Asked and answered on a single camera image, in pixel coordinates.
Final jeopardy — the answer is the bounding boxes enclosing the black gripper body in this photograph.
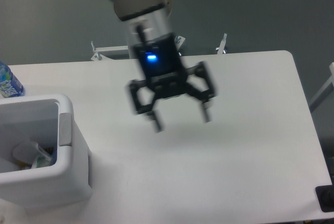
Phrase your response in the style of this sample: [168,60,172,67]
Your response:
[133,33,188,100]

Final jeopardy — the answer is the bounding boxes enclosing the crushed clear plastic bottle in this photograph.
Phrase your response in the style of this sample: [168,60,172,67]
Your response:
[12,140,52,169]

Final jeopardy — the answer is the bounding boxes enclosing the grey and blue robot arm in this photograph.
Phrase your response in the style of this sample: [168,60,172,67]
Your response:
[110,0,217,131]

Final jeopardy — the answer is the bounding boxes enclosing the white trash can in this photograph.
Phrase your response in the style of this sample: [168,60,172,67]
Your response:
[1,94,92,208]

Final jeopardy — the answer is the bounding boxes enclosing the blue labelled drink bottle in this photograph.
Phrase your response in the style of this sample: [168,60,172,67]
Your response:
[1,62,25,98]

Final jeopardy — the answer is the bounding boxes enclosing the black clamp at table edge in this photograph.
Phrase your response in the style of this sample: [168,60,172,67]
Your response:
[315,185,333,213]

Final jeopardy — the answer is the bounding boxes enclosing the white base bracket with bolts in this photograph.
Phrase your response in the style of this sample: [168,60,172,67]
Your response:
[91,33,228,61]

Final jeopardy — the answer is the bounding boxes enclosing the white frame at right edge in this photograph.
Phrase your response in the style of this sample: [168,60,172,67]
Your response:
[308,62,333,113]

